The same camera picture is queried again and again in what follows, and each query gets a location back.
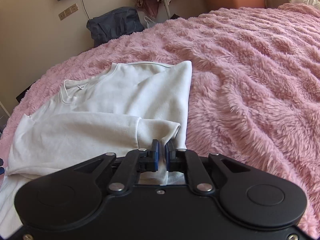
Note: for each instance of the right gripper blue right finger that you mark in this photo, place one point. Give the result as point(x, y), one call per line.
point(170, 156)

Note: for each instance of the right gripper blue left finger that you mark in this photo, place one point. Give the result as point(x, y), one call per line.
point(154, 155)

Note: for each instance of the white sweatshirt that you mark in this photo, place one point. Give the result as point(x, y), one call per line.
point(124, 108)

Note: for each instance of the pink fluffy bed blanket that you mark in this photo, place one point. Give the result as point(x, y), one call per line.
point(254, 93)

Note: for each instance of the white plastic bag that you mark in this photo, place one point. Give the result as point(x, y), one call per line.
point(149, 22)

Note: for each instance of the dark blue bag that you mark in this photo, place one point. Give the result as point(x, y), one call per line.
point(114, 24)

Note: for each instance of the wall socket strip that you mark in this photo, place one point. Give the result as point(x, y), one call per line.
point(73, 8)

